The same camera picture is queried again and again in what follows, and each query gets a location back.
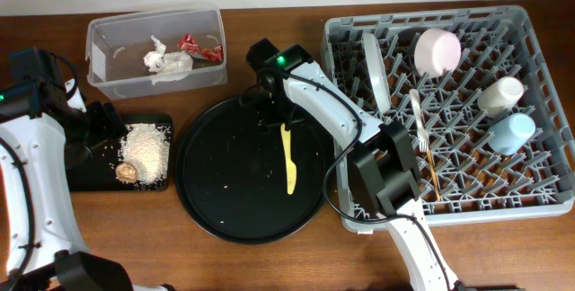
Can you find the light blue cup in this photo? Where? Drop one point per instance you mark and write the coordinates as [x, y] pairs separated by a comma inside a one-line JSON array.
[[511, 133]]

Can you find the grey dishwasher rack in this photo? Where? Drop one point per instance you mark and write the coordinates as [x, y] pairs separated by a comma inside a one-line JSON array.
[[476, 184]]

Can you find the white plastic fork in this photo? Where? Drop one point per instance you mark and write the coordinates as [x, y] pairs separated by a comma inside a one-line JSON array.
[[422, 133]]

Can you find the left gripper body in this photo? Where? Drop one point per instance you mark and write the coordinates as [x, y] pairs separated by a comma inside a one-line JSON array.
[[92, 127]]

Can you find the white rice pile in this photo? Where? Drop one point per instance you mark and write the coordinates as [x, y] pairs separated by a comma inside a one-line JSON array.
[[147, 147]]

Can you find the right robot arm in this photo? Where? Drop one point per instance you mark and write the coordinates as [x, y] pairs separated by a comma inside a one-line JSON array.
[[381, 153]]

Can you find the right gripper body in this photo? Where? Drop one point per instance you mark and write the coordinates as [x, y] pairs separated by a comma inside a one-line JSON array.
[[276, 110]]

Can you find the yellow plastic knife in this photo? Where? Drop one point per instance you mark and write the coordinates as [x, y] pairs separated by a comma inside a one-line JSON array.
[[291, 170]]

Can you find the wooden chopstick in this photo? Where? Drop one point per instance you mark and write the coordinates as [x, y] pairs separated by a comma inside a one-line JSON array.
[[433, 174]]

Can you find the red snack wrapper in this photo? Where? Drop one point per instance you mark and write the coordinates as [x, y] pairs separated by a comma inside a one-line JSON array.
[[191, 46]]

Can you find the clear plastic waste bin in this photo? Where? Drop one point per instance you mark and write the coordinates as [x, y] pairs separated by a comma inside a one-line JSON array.
[[116, 48]]

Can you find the pink bowl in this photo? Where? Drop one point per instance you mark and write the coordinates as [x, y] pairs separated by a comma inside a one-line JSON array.
[[437, 52]]

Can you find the brown food patty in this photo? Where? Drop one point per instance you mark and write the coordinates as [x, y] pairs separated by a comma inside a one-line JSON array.
[[126, 173]]

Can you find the grey plate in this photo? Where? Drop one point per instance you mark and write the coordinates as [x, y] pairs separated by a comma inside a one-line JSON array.
[[376, 72]]

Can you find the white plastic cup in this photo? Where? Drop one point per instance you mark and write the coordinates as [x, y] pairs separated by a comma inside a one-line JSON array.
[[500, 96]]

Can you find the black rectangular tray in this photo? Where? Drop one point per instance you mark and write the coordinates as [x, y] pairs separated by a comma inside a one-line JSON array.
[[98, 172]]

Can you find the white napkin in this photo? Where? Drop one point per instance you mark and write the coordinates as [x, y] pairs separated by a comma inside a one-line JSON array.
[[167, 67]]

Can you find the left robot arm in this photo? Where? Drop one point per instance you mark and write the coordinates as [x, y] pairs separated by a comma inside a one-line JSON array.
[[46, 243]]

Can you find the round black serving tray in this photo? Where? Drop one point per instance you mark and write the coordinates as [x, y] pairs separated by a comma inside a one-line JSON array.
[[230, 172]]

